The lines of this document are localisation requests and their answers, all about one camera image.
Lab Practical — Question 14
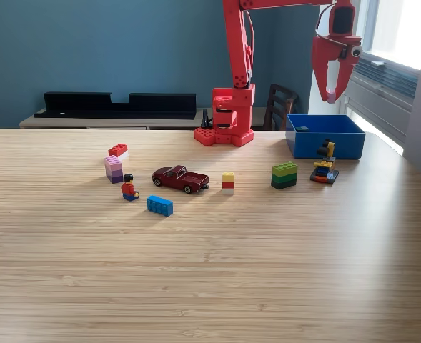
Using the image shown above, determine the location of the toy figure red shirt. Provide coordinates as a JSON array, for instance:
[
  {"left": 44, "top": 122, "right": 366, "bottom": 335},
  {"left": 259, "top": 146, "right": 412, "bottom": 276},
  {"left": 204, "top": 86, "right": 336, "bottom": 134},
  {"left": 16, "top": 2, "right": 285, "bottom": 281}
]
[{"left": 120, "top": 173, "right": 140, "bottom": 202}]

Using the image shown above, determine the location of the blue plastic bin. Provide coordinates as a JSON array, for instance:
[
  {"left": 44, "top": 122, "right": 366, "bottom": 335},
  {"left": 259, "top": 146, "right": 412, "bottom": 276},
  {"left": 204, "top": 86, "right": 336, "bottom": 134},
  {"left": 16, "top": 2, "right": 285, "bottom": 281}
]
[{"left": 285, "top": 114, "right": 367, "bottom": 160}]

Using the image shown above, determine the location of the grey vent grille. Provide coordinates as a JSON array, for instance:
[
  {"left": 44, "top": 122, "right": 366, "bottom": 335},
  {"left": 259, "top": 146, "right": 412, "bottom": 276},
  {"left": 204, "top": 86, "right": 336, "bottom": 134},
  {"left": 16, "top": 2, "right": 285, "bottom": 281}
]
[{"left": 346, "top": 49, "right": 420, "bottom": 108}]

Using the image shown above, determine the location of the dark wooden chair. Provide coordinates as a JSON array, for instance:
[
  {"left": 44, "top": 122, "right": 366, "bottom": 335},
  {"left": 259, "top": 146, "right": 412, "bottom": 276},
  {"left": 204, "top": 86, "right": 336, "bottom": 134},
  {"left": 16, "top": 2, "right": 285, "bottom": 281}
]
[{"left": 262, "top": 83, "right": 300, "bottom": 131}]

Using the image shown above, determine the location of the white window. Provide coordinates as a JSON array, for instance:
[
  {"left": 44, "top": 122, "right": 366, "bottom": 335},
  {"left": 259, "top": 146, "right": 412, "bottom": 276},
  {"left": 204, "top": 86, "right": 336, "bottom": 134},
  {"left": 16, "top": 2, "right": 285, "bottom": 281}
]
[{"left": 351, "top": 0, "right": 421, "bottom": 71}]

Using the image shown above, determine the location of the small yellow toy digger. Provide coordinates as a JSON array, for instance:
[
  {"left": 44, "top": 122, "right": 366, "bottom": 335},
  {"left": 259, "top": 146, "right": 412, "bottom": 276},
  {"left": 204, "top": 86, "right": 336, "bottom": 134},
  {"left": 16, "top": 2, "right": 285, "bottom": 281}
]
[{"left": 309, "top": 139, "right": 340, "bottom": 186}]

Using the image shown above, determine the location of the green brick stack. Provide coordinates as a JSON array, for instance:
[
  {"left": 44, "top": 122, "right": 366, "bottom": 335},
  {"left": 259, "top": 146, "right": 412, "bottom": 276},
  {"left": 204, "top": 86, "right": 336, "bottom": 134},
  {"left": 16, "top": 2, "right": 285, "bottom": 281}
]
[{"left": 270, "top": 161, "right": 299, "bottom": 189}]

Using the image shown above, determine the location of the yellow red white brick stack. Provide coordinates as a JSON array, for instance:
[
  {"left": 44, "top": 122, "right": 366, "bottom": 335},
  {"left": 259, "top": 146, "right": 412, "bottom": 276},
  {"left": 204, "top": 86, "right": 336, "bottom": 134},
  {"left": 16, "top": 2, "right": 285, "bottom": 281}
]
[{"left": 221, "top": 171, "right": 236, "bottom": 196}]

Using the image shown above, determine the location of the dark red toy pickup car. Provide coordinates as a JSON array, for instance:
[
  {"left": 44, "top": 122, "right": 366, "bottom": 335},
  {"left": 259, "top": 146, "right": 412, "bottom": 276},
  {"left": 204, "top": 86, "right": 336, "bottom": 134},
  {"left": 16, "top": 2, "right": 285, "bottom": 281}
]
[{"left": 151, "top": 164, "right": 211, "bottom": 194}]

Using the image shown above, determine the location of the blue brick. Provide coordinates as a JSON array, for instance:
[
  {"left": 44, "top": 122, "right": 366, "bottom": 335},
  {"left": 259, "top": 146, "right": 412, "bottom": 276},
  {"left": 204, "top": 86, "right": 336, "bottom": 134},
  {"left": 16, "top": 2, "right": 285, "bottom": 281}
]
[{"left": 146, "top": 194, "right": 174, "bottom": 217}]

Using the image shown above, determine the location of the pink purple brick stack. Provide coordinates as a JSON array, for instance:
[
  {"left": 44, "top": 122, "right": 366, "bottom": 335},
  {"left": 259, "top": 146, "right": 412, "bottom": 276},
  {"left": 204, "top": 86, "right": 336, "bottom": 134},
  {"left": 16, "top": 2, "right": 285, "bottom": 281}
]
[{"left": 104, "top": 154, "right": 124, "bottom": 184}]

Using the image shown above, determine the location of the pale wooden sideboard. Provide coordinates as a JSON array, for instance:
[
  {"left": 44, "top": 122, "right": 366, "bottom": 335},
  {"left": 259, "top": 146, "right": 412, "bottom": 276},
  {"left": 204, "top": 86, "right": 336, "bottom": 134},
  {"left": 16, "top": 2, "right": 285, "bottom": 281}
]
[{"left": 19, "top": 106, "right": 268, "bottom": 131}]

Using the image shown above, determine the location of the robot wrist servo cable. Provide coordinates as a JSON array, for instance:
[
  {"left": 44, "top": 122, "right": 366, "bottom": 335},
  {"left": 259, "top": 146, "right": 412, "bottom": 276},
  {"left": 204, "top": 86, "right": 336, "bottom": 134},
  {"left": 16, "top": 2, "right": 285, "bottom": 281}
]
[{"left": 315, "top": 1, "right": 349, "bottom": 48}]

